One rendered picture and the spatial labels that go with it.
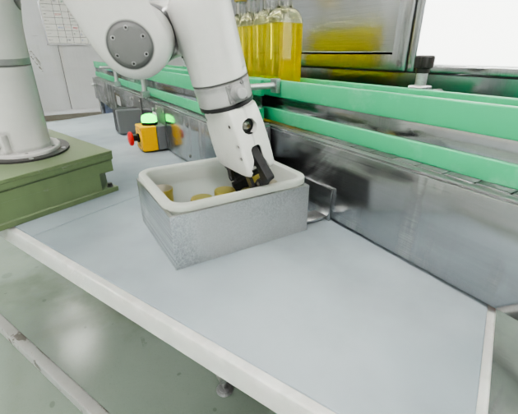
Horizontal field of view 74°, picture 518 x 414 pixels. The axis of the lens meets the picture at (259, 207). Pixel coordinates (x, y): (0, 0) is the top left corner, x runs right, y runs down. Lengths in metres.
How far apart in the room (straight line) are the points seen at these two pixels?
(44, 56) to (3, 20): 5.83
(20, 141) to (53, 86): 5.83
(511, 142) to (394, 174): 0.13
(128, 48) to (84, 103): 6.23
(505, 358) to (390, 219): 0.36
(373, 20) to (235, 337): 0.61
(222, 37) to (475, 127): 0.30
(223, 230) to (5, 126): 0.45
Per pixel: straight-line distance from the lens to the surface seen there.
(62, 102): 6.60
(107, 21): 0.40
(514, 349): 0.76
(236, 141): 0.46
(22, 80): 0.74
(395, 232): 0.51
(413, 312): 0.43
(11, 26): 0.74
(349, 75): 0.85
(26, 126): 0.75
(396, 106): 0.50
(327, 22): 0.85
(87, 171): 0.73
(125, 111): 1.28
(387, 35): 0.74
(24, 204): 0.70
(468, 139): 0.46
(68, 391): 1.14
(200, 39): 0.44
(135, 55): 0.40
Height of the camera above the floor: 1.01
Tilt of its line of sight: 24 degrees down
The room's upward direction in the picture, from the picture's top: straight up
